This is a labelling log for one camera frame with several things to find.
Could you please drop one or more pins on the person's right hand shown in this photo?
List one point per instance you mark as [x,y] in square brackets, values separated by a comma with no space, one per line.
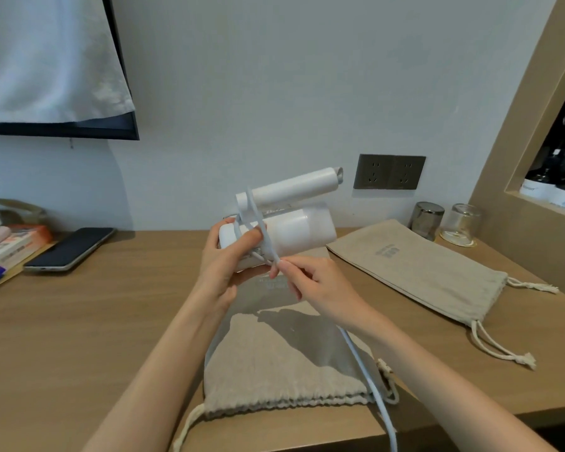
[325,291]

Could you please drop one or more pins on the round gold-rimmed coaster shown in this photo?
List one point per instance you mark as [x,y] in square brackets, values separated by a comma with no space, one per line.
[456,243]

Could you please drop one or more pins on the clear glass cup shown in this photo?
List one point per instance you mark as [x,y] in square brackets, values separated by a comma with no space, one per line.
[461,223]

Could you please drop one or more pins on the black television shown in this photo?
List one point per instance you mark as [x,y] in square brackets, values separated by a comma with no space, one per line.
[117,131]

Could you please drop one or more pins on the person's left hand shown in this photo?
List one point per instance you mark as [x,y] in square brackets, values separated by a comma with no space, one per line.
[216,273]

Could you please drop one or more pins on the white cloth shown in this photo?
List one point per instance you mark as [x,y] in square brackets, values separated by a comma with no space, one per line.
[52,56]

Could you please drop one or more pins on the grey smoked glass cup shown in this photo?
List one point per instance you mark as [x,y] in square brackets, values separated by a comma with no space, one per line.
[427,221]

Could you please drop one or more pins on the wooden niche frame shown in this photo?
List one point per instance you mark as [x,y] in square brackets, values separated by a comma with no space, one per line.
[499,249]

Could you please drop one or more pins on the black smartphone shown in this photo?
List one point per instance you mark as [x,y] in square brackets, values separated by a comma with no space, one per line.
[70,248]

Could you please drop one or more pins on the person's left forearm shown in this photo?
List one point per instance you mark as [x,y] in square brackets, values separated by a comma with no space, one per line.
[155,386]

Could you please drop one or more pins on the round beige dish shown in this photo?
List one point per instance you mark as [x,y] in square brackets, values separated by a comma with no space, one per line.
[14,207]

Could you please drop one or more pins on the dark grey wall socket panel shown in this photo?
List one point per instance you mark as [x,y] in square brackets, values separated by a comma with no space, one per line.
[390,172]

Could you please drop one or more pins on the person's right forearm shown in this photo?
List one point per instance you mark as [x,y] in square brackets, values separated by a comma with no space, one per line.
[442,386]

